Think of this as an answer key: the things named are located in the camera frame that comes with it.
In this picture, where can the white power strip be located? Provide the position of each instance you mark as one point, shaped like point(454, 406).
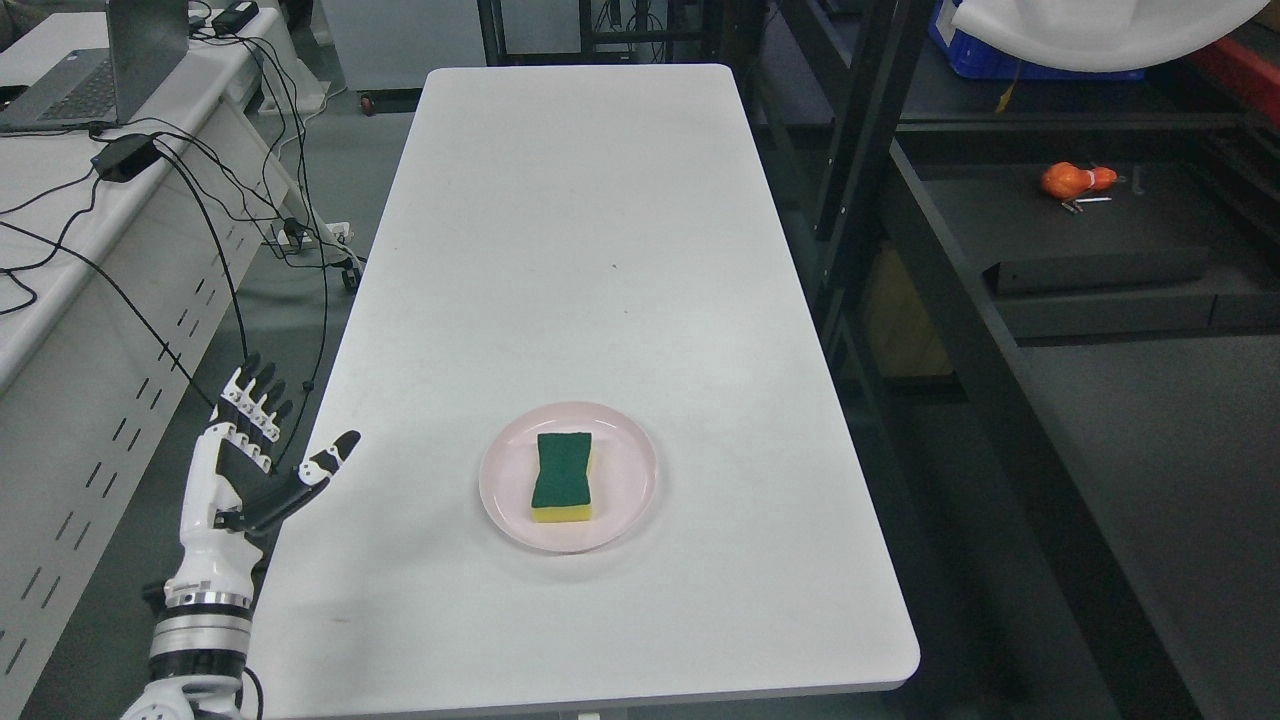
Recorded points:
point(334, 233)

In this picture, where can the green yellow sponge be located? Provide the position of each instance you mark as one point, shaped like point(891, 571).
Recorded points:
point(562, 490)

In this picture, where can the pink round plate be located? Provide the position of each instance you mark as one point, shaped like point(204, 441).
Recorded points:
point(622, 476)

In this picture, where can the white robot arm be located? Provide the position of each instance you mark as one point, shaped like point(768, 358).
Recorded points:
point(198, 656)

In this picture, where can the grey laptop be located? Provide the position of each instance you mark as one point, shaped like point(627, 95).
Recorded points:
point(107, 85)

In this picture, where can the orange gourd toy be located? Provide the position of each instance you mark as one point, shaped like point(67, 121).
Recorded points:
point(1064, 181)

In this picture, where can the black metal shelf rack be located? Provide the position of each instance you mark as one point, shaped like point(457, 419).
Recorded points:
point(1071, 406)

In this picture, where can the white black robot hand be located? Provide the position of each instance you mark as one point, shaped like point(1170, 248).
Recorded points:
point(234, 492)

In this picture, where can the black power adapter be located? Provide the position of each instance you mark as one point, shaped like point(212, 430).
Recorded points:
point(231, 20)
point(124, 158)

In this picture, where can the white side desk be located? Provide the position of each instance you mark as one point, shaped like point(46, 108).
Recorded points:
point(118, 290)

